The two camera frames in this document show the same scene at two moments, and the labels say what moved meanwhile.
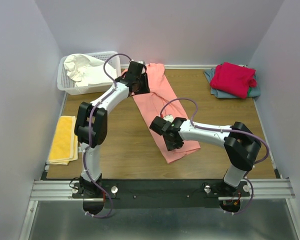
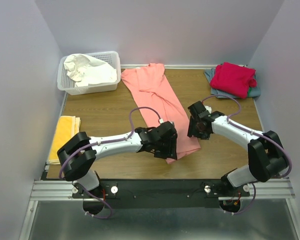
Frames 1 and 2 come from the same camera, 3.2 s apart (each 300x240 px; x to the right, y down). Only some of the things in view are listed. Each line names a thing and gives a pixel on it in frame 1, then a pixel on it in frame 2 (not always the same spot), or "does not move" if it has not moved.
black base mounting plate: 157,193 does not move
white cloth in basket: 81,70 does not move
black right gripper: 170,146 to 192,130
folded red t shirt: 233,79 does not move
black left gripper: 145,89 to 171,151
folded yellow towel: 65,146 does not move
